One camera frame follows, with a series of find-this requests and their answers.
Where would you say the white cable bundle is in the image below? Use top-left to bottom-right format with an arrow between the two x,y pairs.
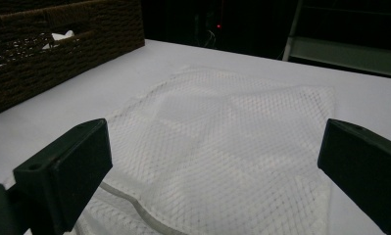
201,28 -> 218,49

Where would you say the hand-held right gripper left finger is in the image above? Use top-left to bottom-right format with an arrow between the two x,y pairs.
13,117 -> 114,235

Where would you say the brown woven basket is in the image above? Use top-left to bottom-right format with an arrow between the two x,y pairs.
0,0 -> 146,119

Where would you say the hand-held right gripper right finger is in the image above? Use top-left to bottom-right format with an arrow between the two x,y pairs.
317,117 -> 391,235

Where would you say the white table cover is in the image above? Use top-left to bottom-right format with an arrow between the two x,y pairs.
0,38 -> 391,235

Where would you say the white metal desk frame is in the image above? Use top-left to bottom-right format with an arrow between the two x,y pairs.
282,0 -> 391,79

